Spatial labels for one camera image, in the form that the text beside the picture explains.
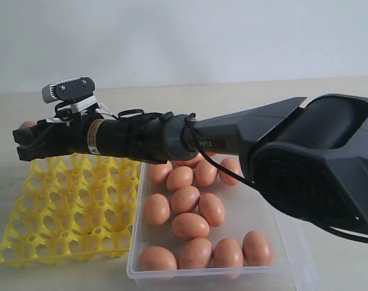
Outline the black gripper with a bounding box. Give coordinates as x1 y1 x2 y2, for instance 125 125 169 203
13 113 125 161

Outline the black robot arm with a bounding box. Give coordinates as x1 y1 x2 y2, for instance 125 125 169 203
13 94 368 239

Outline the yellow plastic egg tray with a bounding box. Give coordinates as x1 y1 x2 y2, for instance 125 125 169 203
0 154 141 268

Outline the brown egg back left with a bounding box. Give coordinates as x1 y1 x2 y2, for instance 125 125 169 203
148 161 173 184

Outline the brown egg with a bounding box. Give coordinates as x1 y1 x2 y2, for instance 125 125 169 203
198 193 226 227
138 246 177 271
213 238 244 268
166 166 193 191
170 186 200 214
175 153 204 168
218 157 244 186
243 230 275 266
148 161 173 184
194 159 218 187
143 193 170 227
178 238 213 269

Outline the brown egg left middle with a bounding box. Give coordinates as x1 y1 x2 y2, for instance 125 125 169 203
143 193 170 227

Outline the brown egg far back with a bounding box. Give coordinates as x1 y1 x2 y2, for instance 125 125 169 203
175 153 204 168

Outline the brown egg front left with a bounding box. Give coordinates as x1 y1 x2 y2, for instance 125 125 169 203
138 246 177 271

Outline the brown egg centre low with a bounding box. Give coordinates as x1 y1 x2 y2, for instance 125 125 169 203
172 212 210 241

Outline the clear plastic container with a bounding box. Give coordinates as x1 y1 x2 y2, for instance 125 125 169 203
127 163 317 290

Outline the brown egg centre right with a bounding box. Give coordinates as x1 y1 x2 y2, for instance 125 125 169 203
198 193 226 227

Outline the brown egg front middle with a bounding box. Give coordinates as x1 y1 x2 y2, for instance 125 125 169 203
178 238 213 269

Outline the brown egg front right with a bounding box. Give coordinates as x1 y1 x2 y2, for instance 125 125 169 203
243 230 275 266

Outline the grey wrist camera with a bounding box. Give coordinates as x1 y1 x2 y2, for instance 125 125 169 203
41 77 95 104

